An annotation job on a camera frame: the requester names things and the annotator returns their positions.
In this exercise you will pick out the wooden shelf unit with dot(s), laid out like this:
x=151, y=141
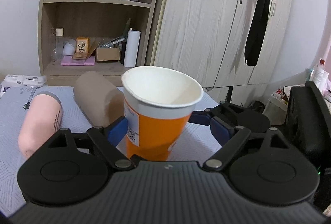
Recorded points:
x=100, y=20

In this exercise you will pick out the pink flat box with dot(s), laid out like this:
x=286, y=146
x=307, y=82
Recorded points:
x=69, y=61

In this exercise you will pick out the taupe plastic cup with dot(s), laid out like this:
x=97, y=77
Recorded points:
x=100, y=101

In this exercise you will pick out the white cup on shelf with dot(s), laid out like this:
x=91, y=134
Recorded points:
x=69, y=47

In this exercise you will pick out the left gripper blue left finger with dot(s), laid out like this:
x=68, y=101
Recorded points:
x=105, y=142

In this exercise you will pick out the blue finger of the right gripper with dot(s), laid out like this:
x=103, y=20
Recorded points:
x=200, y=118

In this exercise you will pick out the small floral wooden box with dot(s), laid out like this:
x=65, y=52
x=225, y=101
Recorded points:
x=82, y=48

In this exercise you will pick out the white paper towel roll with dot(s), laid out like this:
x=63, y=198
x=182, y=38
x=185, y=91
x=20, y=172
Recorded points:
x=132, y=46

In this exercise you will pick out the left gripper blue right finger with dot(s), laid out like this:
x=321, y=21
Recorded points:
x=231, y=139

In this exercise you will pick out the white patterned tablecloth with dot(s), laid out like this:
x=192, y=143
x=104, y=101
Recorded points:
x=195, y=143

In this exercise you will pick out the orange paper cup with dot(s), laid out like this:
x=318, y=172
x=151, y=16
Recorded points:
x=158, y=103

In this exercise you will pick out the black ribbon bow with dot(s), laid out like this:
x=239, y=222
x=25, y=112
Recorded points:
x=257, y=32

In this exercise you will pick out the small cardboard box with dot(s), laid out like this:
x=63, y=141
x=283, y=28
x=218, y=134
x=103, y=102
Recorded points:
x=104, y=54

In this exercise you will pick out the white tissue packs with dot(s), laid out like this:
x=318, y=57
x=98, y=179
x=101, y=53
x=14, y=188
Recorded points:
x=13, y=80

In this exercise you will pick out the wooden wardrobe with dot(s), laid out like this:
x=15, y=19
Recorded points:
x=206, y=40

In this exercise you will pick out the clear bottle beige cap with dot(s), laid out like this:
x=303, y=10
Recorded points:
x=58, y=44

